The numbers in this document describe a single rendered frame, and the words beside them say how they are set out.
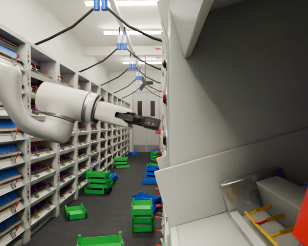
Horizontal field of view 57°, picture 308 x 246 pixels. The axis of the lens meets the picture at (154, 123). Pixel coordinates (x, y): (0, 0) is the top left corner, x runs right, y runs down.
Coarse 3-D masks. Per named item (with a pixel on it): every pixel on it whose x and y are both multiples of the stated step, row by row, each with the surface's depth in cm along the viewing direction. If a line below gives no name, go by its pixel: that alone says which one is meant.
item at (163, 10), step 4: (160, 0) 34; (164, 0) 34; (160, 4) 34; (164, 4) 34; (160, 8) 34; (164, 8) 34; (160, 12) 34; (164, 12) 34; (160, 16) 34; (164, 16) 34; (164, 20) 34; (164, 24) 34; (164, 28) 34; (160, 80) 95; (164, 80) 95; (164, 84) 95; (164, 88) 95
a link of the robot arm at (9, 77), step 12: (0, 72) 66; (12, 72) 68; (0, 84) 66; (12, 84) 67; (0, 96) 67; (12, 96) 67; (12, 108) 68; (24, 108) 70; (12, 120) 70; (24, 120) 69; (36, 120) 72; (48, 120) 74; (60, 120) 73; (24, 132) 72; (36, 132) 71; (48, 132) 72; (60, 132) 73
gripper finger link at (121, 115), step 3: (117, 114) 73; (120, 114) 73; (123, 114) 72; (120, 117) 73; (123, 117) 72; (126, 117) 72; (129, 117) 71; (132, 117) 71; (135, 117) 72; (129, 120) 71; (132, 120) 71; (135, 120) 72; (138, 120) 73
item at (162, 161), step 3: (162, 138) 94; (162, 141) 94; (165, 147) 94; (165, 150) 94; (165, 153) 85; (162, 156) 34; (165, 156) 34; (156, 159) 34; (159, 159) 34; (162, 159) 34; (165, 159) 34; (159, 162) 34; (162, 162) 34; (165, 162) 34; (159, 165) 34; (162, 165) 34; (165, 165) 34; (159, 168) 34; (162, 168) 34
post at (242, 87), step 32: (256, 0) 25; (288, 0) 25; (224, 32) 25; (256, 32) 25; (288, 32) 25; (192, 64) 25; (224, 64) 25; (256, 64) 25; (288, 64) 25; (192, 96) 25; (224, 96) 25; (256, 96) 25; (288, 96) 25; (192, 128) 25; (224, 128) 25; (256, 128) 25; (288, 128) 25; (192, 160) 25
